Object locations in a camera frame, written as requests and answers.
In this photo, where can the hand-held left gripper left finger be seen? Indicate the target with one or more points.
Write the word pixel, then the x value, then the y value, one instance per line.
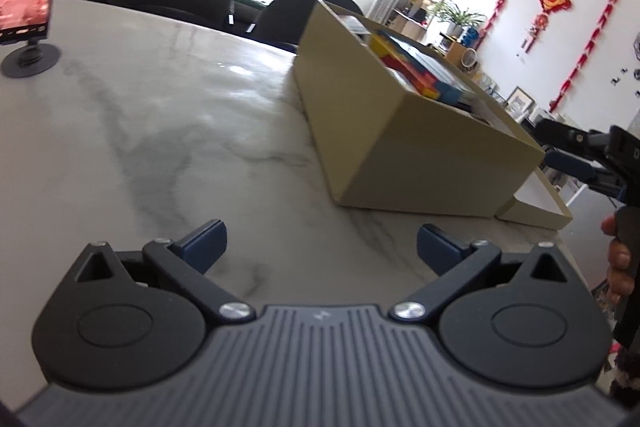
pixel 205 244

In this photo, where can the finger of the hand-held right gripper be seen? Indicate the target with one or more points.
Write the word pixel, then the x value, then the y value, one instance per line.
pixel 565 134
pixel 575 167

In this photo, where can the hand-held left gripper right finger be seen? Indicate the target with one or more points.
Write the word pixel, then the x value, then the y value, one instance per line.
pixel 437 248

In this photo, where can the tan cardboard box lid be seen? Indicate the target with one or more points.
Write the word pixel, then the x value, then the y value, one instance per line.
pixel 535 214

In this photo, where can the tan cardboard box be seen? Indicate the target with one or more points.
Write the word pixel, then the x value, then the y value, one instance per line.
pixel 425 167

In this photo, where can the blue medicine box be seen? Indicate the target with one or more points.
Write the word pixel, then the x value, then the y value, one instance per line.
pixel 447 92

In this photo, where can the pile of medicine boxes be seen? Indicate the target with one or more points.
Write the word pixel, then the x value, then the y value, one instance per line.
pixel 395 52

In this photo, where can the person's right forearm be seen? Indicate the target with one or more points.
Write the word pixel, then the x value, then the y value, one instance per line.
pixel 627 357

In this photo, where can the white marble desktop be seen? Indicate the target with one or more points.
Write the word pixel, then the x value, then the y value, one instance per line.
pixel 150 132

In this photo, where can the person's right hand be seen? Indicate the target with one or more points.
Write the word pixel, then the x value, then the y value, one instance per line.
pixel 620 267

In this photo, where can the small white fan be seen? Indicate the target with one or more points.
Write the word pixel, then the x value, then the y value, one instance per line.
pixel 469 57

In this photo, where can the green potted plant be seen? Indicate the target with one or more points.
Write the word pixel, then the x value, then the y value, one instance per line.
pixel 457 14

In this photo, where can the grey phone stand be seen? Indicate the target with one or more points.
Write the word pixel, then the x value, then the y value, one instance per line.
pixel 30 62

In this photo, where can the standing picture frame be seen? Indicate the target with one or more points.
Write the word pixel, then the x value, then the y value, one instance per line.
pixel 517 102

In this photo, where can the black antler wall clock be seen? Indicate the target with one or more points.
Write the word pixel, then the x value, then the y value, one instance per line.
pixel 637 52

